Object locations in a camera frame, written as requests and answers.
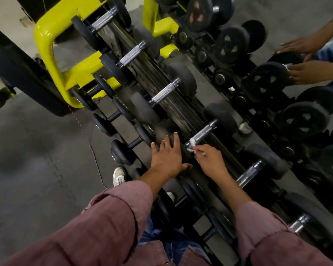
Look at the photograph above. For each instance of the person's left hand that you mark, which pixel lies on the person's left hand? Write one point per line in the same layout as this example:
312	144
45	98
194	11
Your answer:
168	162

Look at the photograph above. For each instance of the white cleaning cloth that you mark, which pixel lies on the white cleaning cloth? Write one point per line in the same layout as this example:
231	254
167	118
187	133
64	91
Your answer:
192	142

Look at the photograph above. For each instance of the person's left forearm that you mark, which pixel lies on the person's left forearm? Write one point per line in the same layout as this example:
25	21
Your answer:
100	229

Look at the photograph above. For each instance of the person's white shoe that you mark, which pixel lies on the person's white shoe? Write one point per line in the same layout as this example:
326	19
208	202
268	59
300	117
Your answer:
119	175

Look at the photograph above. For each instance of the person's right hand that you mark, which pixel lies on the person's right hand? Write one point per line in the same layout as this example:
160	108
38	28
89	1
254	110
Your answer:
212	163

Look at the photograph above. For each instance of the black yellow dumbbell rack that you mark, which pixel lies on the black yellow dumbbell rack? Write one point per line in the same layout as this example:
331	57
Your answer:
58	17

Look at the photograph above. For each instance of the person's right forearm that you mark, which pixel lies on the person's right forearm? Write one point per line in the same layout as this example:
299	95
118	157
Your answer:
272	241

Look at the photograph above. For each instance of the row of ribbed plate dumbbells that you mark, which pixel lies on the row of ribbed plate dumbbells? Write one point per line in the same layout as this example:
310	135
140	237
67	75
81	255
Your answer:
122	152

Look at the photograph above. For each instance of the black wall panel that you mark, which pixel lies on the black wall panel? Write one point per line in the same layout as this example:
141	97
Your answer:
36	5

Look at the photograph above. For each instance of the small white round object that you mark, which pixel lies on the small white round object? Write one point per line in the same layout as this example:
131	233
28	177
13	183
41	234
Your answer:
244	127

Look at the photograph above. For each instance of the row of black rubber dumbbells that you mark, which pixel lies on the row of black rubber dumbbells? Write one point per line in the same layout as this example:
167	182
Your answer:
164	92

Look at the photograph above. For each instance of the person's blue jeans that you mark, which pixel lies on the person's blue jeans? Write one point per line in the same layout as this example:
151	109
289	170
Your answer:
169	243

